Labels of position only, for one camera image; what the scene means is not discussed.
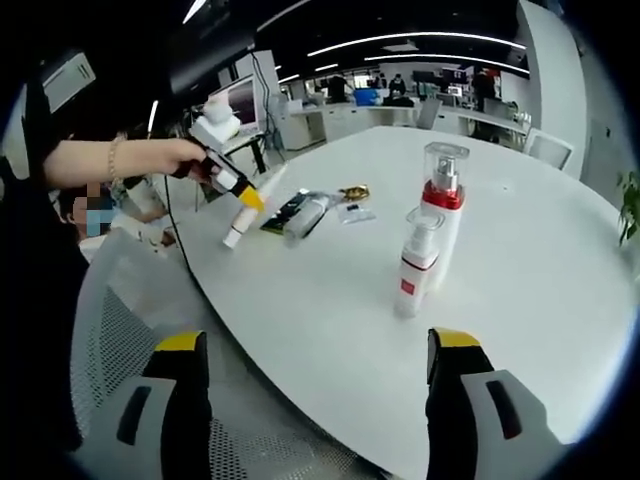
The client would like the computer monitor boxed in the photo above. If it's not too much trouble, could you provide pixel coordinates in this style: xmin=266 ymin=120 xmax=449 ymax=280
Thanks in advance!
xmin=207 ymin=74 xmax=261 ymax=136

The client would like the white standing desk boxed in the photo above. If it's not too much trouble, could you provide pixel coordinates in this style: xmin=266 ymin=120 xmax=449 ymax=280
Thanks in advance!
xmin=219 ymin=130 xmax=267 ymax=176

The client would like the small white skincare bottle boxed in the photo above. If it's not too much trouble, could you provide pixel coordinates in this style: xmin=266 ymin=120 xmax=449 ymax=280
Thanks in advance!
xmin=393 ymin=206 xmax=447 ymax=320

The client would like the grey wall cabinet door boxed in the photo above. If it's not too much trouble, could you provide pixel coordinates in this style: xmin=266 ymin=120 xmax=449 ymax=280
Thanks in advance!
xmin=589 ymin=119 xmax=614 ymax=171

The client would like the gold skincare sachet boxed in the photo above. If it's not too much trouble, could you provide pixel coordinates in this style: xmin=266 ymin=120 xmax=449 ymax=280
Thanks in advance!
xmin=338 ymin=183 xmax=373 ymax=201

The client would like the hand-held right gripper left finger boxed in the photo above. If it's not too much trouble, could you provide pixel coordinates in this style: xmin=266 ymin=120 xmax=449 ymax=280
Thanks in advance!
xmin=84 ymin=330 xmax=214 ymax=480

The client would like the frosted skincare bottle clear cap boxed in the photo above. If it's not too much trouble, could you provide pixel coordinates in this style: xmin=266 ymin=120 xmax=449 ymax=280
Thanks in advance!
xmin=282 ymin=193 xmax=332 ymax=247

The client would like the person's dark top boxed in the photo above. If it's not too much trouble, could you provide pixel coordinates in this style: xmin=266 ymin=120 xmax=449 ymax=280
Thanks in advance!
xmin=0 ymin=184 xmax=96 ymax=451

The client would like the clear skincare sachet blue square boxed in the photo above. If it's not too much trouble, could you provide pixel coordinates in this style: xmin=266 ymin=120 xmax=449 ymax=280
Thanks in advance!
xmin=333 ymin=199 xmax=377 ymax=225

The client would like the white skincare tube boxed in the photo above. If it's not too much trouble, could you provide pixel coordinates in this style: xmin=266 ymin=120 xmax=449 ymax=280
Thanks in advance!
xmin=221 ymin=163 xmax=290 ymax=250

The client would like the grey mesh office chair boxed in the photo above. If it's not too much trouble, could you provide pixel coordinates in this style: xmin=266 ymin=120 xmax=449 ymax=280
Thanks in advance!
xmin=69 ymin=229 xmax=396 ymax=480

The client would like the ceiling air conditioner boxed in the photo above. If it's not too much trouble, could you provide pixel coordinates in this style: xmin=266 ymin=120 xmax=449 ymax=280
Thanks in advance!
xmin=39 ymin=52 xmax=97 ymax=114

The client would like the long white counter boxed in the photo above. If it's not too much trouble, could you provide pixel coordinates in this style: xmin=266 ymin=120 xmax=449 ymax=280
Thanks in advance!
xmin=287 ymin=104 xmax=531 ymax=151

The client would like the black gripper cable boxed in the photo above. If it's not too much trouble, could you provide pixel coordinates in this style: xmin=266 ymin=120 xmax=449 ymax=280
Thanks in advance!
xmin=162 ymin=172 xmax=199 ymax=286

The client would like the potted green plant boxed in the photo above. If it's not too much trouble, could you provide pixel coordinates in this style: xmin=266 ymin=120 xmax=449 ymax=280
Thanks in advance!
xmin=617 ymin=169 xmax=640 ymax=247

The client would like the white skincare bottle red collar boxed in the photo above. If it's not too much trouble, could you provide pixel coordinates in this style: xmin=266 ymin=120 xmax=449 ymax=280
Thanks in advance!
xmin=421 ymin=141 xmax=472 ymax=292

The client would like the black hanging panel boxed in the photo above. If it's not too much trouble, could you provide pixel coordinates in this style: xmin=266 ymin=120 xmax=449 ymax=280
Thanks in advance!
xmin=167 ymin=0 xmax=259 ymax=96

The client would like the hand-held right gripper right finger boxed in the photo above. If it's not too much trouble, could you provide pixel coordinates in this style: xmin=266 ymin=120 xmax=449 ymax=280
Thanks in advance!
xmin=425 ymin=326 xmax=574 ymax=480

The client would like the black green skincare sachet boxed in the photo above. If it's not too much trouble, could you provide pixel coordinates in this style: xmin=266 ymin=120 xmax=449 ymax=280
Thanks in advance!
xmin=258 ymin=187 xmax=346 ymax=235

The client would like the white mesh chair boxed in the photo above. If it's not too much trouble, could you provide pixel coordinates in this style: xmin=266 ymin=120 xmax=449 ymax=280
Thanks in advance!
xmin=524 ymin=127 xmax=574 ymax=172

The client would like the beaded bracelet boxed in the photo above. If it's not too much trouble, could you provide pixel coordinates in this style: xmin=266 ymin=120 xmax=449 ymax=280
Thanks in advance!
xmin=107 ymin=138 xmax=124 ymax=181

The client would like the grey swivel chair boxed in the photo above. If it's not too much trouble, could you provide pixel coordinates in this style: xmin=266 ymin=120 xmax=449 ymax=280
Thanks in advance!
xmin=417 ymin=98 xmax=444 ymax=131

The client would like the person's left hand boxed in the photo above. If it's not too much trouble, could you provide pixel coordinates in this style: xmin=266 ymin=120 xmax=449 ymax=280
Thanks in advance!
xmin=117 ymin=137 xmax=209 ymax=180

